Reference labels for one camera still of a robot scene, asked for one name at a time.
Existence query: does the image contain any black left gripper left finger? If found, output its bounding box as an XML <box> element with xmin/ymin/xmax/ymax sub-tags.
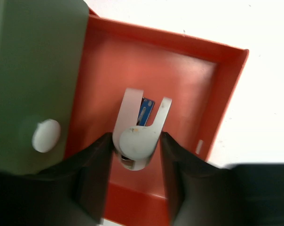
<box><xmin>0</xmin><ymin>132</ymin><xmax>114</xmax><ymax>226</ymax></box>

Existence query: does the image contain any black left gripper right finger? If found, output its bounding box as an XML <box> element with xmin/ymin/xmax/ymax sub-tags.
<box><xmin>160</xmin><ymin>132</ymin><xmax>284</xmax><ymax>226</ymax></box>

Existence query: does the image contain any white pink stapler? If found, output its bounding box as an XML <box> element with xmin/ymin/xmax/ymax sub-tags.
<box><xmin>112</xmin><ymin>88</ymin><xmax>172</xmax><ymax>171</ymax></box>

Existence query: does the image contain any red drawer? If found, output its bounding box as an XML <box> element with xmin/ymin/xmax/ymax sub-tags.
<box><xmin>64</xmin><ymin>13</ymin><xmax>248</xmax><ymax>226</ymax></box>

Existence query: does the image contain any green drawer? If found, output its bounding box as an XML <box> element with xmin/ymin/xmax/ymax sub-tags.
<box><xmin>0</xmin><ymin>0</ymin><xmax>89</xmax><ymax>174</ymax></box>

